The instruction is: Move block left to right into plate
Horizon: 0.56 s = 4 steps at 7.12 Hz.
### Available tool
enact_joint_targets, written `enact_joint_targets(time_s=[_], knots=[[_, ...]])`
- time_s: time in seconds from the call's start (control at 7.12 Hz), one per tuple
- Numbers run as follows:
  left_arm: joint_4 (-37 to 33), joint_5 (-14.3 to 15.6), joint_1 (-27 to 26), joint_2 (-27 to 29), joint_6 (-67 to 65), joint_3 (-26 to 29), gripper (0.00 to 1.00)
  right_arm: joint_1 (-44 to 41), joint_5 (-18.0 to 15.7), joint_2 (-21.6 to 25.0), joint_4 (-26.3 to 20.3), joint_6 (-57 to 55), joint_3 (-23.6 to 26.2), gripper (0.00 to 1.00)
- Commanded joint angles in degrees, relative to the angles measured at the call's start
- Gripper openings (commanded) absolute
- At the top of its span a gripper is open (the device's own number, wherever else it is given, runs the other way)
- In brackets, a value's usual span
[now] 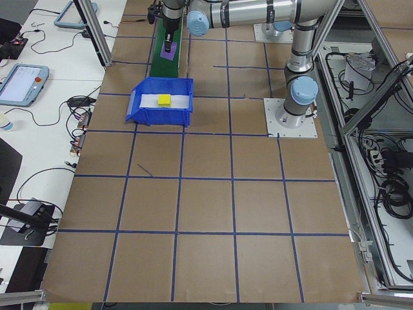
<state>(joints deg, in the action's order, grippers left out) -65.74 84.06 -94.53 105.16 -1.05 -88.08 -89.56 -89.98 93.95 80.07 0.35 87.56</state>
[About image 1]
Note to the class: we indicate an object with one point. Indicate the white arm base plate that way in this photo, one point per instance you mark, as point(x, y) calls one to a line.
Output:
point(258, 37)
point(303, 130)

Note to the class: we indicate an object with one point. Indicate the black stand base plate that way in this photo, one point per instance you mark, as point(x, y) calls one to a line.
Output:
point(19, 239)

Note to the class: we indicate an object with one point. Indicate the white power strip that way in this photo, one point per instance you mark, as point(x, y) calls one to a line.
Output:
point(376, 158)

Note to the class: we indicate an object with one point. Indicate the aluminium extrusion bar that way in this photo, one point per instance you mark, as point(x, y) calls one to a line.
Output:
point(22, 296)
point(387, 297)

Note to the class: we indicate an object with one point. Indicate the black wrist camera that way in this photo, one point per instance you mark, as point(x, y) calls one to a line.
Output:
point(154, 13)

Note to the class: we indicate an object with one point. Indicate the V-shaped metal bar frame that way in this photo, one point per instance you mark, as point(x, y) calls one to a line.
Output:
point(371, 107)

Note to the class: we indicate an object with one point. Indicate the light blue teach pendant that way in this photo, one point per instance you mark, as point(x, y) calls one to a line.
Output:
point(58, 20)
point(19, 85)

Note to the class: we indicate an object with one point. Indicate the grey metal bracket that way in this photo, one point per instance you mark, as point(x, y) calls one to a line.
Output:
point(366, 255)

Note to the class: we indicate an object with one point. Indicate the white foam pad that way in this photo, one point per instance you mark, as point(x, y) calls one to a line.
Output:
point(180, 101)

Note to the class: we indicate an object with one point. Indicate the dark bag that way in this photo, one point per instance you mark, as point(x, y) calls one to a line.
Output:
point(8, 29)

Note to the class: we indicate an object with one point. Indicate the green conveyor belt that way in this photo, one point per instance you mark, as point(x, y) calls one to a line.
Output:
point(164, 68)

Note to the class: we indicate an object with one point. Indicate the black power adapter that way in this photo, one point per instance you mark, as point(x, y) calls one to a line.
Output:
point(79, 102)
point(86, 33)

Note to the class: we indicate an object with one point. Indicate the small equipment box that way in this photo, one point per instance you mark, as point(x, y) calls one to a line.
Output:
point(356, 79)

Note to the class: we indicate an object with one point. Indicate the black power brick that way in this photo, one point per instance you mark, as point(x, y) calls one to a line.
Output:
point(392, 159)

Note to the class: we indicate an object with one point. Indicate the black control device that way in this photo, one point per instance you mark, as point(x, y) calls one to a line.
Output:
point(9, 50)

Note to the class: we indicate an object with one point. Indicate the metal allen key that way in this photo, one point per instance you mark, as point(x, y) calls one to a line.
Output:
point(33, 24)

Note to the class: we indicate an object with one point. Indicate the purple foam block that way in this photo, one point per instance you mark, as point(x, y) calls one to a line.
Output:
point(169, 55)

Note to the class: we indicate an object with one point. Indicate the white paper cup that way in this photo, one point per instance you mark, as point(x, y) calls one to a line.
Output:
point(4, 124)

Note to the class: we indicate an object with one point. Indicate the grey adapter box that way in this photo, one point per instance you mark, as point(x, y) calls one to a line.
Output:
point(32, 206)

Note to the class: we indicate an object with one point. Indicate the yellow foam block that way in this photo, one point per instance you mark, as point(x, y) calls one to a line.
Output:
point(164, 100)

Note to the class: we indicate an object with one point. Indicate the blue plastic storage bin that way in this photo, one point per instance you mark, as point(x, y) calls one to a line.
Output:
point(167, 117)

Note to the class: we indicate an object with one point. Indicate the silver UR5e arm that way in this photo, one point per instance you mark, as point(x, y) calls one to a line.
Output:
point(282, 26)
point(245, 14)

